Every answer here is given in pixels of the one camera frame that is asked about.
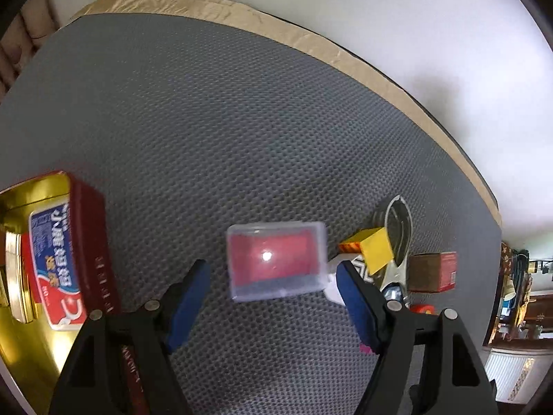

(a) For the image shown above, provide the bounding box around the pink rectangular block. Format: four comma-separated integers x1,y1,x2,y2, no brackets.
359,343,374,355

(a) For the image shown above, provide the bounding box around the gold ribbed lighter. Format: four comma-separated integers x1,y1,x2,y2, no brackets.
5,231,36,324

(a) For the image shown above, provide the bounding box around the blue red clear card box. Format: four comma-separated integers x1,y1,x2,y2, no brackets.
22,195,87,332

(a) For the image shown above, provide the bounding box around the clear case with red cards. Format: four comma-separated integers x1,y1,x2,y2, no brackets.
226,221,328,303

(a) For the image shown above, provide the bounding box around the red tape measure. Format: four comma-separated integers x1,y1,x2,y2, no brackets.
410,304,436,315

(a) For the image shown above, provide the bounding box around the cluttered side shelf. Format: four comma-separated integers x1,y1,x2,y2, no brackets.
484,242,552,349

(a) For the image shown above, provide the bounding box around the gold red toffee tin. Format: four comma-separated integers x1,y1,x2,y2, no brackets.
0,169,150,415

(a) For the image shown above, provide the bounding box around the red cardboard box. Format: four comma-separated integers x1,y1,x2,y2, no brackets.
407,252,457,293

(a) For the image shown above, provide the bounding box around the black white zigzag cube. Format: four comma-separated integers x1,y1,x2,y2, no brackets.
324,253,374,306

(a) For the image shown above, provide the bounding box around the yellow wooden cube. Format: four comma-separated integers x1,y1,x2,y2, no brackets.
338,227,394,275

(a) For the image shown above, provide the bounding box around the silver metal clip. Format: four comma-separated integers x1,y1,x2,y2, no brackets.
372,195,412,305

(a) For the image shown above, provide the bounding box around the grey honeycomb table mat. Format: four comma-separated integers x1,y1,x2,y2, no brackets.
1,14,502,414

